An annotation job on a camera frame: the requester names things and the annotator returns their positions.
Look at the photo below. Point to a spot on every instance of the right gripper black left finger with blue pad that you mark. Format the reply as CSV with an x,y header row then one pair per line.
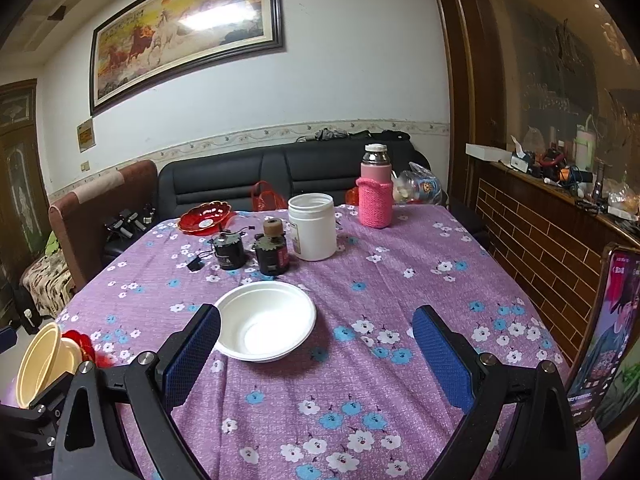
x,y
92,443

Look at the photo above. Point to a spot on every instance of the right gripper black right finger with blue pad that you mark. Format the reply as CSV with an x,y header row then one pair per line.
x,y
541,442

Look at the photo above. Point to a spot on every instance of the cream plastic bowl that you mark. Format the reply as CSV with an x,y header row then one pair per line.
x,y
47,357

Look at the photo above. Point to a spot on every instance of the white foam bowl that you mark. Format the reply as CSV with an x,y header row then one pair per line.
x,y
264,322

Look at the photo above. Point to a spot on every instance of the red plate at table edge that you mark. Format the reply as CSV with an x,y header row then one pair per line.
x,y
98,357

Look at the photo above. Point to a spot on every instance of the small black adapter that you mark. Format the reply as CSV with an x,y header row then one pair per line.
x,y
196,264

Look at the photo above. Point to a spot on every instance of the brick pattern counter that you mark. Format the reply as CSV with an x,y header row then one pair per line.
x,y
551,248

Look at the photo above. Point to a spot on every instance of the wooden glass door cabinet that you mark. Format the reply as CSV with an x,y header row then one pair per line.
x,y
24,204

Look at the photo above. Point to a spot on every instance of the purple floral tablecloth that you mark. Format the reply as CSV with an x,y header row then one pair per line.
x,y
356,400

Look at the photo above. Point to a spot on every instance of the brown armchair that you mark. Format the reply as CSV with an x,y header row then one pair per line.
x,y
77,218

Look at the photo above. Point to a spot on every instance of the red scalloped glass plate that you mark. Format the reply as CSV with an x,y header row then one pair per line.
x,y
206,219

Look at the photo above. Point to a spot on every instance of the black jar with cork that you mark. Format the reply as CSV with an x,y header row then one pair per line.
x,y
271,249

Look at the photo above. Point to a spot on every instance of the black leather sofa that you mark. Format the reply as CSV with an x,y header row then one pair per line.
x,y
238,178

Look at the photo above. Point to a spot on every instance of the red plastic bag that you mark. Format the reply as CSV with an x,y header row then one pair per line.
x,y
265,198

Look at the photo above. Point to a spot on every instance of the white plastic jar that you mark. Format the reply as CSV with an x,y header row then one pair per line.
x,y
313,231

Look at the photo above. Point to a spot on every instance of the clear snack bag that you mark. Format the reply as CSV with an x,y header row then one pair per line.
x,y
417,185

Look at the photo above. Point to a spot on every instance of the white box on counter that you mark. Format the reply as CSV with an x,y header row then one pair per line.
x,y
487,153

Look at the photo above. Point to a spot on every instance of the pink sleeved thermos bottle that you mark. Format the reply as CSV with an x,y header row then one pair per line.
x,y
375,187

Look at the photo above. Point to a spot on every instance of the framed horse painting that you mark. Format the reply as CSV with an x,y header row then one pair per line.
x,y
151,41

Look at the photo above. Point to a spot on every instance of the black jar with wires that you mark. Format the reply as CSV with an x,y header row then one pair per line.
x,y
229,250

